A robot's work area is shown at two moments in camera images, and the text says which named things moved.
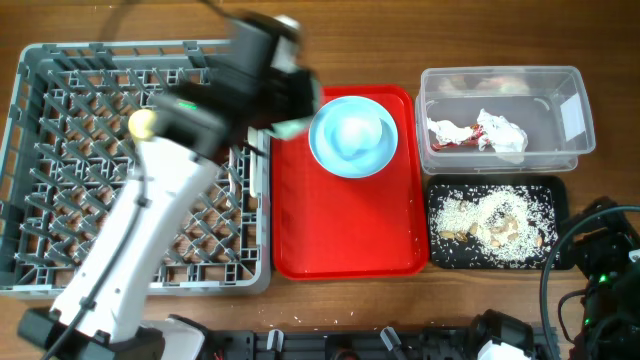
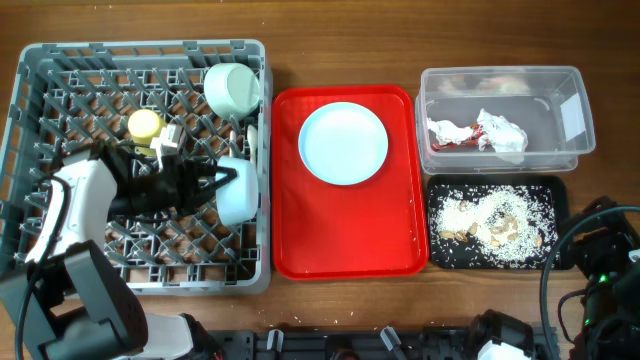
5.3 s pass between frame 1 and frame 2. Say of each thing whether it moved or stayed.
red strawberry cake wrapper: stayed
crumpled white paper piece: stayed
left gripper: moved
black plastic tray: stayed
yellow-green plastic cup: stayed
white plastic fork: moved
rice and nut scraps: stayed
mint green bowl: moved
